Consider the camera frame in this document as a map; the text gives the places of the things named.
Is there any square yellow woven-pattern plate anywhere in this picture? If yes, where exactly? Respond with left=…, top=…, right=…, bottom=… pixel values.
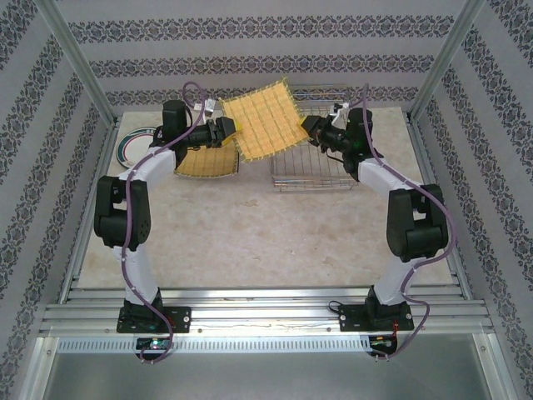
left=172, top=145, right=238, bottom=181
left=218, top=78, right=308, bottom=164

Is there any round white plate green rim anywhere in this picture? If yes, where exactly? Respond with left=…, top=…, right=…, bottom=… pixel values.
left=115, top=126, right=167, bottom=168

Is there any left circuit board with LEDs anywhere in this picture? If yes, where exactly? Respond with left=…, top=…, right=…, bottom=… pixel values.
left=136, top=337, right=174, bottom=351

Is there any grey metal panel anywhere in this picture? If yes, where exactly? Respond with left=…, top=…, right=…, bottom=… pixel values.
left=31, top=336, right=501, bottom=400

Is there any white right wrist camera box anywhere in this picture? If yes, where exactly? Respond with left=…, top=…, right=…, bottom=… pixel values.
left=327, top=101, right=350, bottom=125

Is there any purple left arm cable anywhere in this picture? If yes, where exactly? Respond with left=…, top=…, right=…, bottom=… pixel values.
left=122, top=81, right=208, bottom=366

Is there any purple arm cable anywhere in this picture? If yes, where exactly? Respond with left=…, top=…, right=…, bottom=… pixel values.
left=122, top=81, right=208, bottom=366
left=361, top=82, right=459, bottom=363

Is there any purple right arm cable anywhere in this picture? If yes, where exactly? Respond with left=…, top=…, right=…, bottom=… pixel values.
left=361, top=82, right=459, bottom=363

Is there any metal wire dish rack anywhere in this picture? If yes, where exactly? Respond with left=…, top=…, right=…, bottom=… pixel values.
left=268, top=84, right=361, bottom=193

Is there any aluminium side rail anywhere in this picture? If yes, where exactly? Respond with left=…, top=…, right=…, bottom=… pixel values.
left=406, top=116, right=470, bottom=299
left=57, top=118, right=122, bottom=305

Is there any aluminium frame post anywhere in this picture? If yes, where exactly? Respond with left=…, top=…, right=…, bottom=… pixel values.
left=406, top=0, right=489, bottom=123
left=39, top=0, right=122, bottom=127

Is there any aluminium mounting rail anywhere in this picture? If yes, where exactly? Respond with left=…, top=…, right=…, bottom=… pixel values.
left=39, top=286, right=495, bottom=337

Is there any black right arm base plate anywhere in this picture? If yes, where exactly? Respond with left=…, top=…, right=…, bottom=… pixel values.
left=337, top=302, right=415, bottom=333

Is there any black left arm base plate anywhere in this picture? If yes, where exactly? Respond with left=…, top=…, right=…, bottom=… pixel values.
left=116, top=306, right=192, bottom=334

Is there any white slotted cable duct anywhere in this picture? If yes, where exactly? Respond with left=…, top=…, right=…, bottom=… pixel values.
left=56, top=336, right=372, bottom=354

